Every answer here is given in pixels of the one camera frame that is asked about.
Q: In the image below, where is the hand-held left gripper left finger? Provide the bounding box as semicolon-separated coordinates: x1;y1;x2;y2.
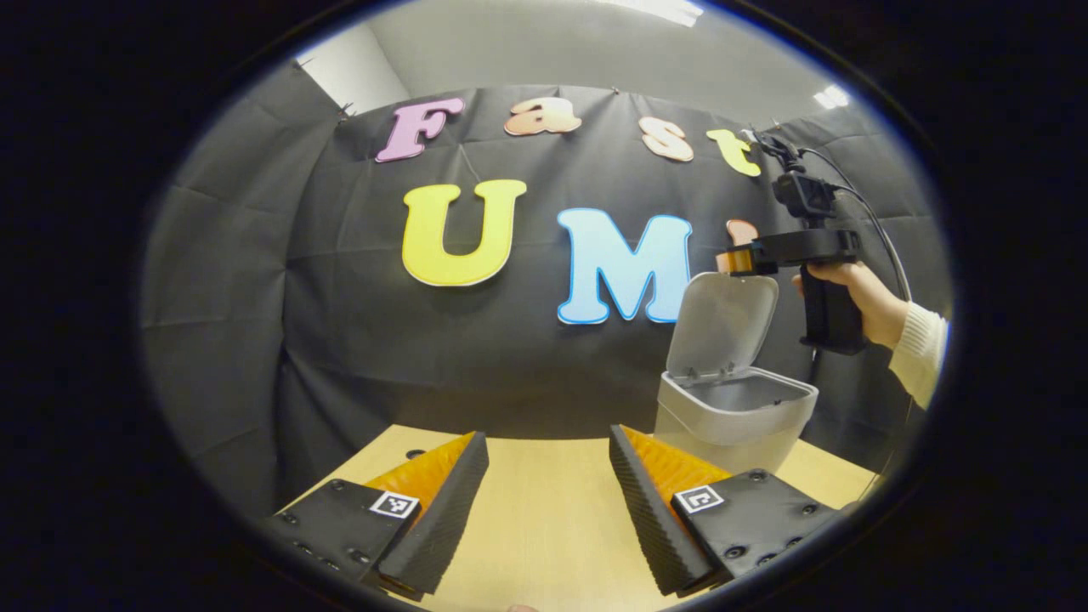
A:
263;431;491;596

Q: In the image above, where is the wooden desktop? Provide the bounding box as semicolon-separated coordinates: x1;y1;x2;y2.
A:
289;423;881;612

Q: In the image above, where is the black camera cable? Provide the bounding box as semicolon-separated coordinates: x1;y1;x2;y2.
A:
799;147;915;303

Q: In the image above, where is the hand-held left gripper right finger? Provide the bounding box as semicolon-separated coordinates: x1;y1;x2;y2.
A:
608;423;842;596

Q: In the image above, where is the black backdrop cloth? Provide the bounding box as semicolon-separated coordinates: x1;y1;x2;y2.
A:
140;64;953;519

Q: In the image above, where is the white desktop garbage bin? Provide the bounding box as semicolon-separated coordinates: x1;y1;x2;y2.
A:
653;270;819;475

